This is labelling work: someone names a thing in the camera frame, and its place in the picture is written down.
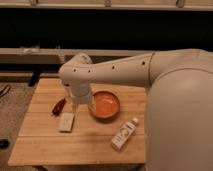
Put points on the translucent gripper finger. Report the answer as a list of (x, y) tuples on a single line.
[(91, 106), (74, 107)]

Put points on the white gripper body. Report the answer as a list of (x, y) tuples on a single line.
[(80, 93)]

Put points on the orange ceramic bowl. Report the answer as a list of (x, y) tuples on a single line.
[(106, 105)]

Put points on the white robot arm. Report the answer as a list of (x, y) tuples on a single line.
[(178, 121)]

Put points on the white rectangular sponge block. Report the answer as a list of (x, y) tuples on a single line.
[(66, 122)]

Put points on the red chili pepper toy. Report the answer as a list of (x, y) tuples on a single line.
[(59, 107)]

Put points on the wooden table top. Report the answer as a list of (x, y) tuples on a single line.
[(40, 143)]

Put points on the white bottle with label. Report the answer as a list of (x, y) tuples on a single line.
[(124, 133)]

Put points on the black table leg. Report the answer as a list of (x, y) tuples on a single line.
[(34, 78)]

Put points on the black object on floor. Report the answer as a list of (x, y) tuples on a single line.
[(4, 143)]

